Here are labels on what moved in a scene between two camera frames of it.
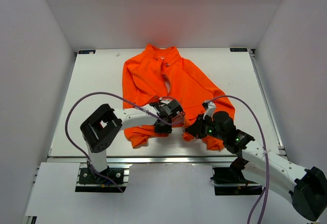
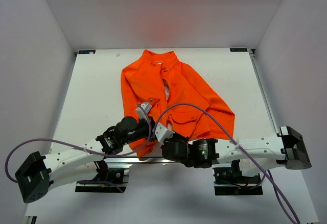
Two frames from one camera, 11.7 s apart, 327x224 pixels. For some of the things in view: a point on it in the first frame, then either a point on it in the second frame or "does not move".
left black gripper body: (169, 120) → (141, 132)
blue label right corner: (238, 49) does not move
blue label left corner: (87, 52) does not move
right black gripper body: (209, 128) → (178, 137)
